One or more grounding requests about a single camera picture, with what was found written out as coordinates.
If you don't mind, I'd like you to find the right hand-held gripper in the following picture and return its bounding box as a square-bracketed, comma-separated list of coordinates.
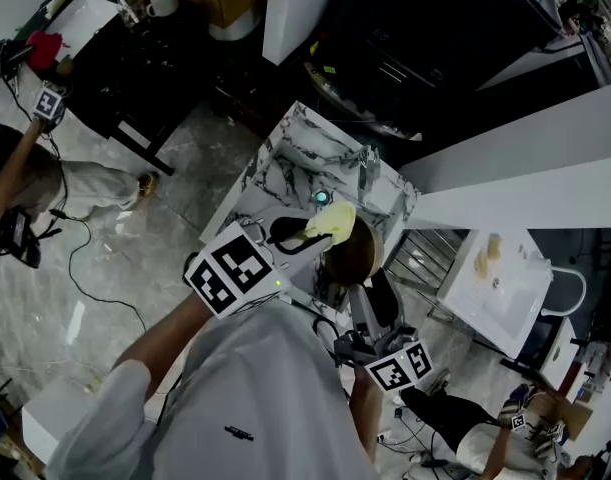
[333, 266, 435, 395]

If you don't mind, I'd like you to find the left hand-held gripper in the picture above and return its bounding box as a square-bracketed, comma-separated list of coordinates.
[183, 206, 337, 320]

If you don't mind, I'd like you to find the pale yellow cloth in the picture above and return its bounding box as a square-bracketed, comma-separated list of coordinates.
[295, 200, 359, 247]

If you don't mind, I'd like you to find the brown wooden bowl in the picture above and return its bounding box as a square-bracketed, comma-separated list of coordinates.
[323, 215, 386, 289]

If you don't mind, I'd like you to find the person's right forearm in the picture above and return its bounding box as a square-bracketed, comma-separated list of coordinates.
[351, 367, 387, 465]

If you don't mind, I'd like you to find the person's left forearm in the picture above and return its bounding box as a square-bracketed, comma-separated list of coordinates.
[112, 287, 221, 404]

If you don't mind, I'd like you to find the red cloth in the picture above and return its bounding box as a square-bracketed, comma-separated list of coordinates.
[24, 29, 66, 72]

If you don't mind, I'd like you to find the marble pattern sink unit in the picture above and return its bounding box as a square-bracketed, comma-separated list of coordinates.
[198, 100, 422, 332]

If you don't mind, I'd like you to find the chrome faucet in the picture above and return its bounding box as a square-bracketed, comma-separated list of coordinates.
[356, 143, 382, 205]

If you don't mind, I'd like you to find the small white sink unit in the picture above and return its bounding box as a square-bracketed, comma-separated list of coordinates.
[436, 226, 555, 360]

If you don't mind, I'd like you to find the person's white shirt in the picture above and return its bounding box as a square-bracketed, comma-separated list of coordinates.
[43, 297, 379, 480]

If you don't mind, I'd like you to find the white round bin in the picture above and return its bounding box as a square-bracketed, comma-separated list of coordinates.
[207, 7, 266, 43]

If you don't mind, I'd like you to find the black table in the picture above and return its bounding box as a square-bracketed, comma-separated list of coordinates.
[64, 10, 266, 177]

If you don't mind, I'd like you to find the white cabinet panel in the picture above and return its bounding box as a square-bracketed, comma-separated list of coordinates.
[261, 0, 347, 67]

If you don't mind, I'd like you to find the black oven appliance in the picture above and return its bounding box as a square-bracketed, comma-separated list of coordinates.
[304, 0, 564, 142]

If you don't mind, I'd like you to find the black handheld device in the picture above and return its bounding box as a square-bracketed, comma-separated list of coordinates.
[0, 206, 64, 270]

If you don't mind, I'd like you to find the white tray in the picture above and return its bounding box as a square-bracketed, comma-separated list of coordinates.
[43, 0, 121, 62]

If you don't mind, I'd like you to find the white floor box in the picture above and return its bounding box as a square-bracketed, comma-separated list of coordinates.
[20, 377, 111, 467]

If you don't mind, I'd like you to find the metal wire rack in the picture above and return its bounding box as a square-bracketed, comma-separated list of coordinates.
[383, 226, 472, 297]

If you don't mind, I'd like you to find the white curved tube frame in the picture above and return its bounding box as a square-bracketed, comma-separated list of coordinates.
[540, 265, 589, 318]

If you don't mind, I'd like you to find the black floor cable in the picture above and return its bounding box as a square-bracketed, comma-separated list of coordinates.
[48, 207, 149, 334]

